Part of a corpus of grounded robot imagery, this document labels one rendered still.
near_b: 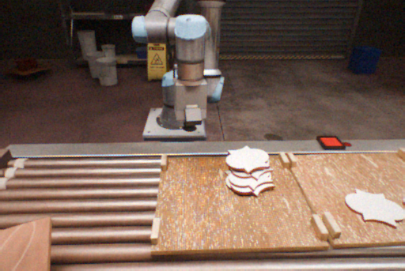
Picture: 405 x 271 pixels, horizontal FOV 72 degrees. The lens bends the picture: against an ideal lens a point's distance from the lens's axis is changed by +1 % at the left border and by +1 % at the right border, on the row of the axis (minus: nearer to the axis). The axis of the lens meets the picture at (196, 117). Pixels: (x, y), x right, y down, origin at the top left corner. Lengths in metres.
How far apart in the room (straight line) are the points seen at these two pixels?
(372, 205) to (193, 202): 0.47
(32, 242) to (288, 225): 0.56
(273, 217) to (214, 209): 0.15
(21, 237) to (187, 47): 0.53
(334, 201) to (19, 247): 0.74
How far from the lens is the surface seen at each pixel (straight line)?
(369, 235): 0.82
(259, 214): 0.77
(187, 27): 0.69
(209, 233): 0.72
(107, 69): 4.28
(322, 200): 0.86
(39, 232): 0.66
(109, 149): 1.07
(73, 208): 0.87
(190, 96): 0.74
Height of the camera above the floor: 1.49
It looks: 27 degrees down
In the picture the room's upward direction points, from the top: straight up
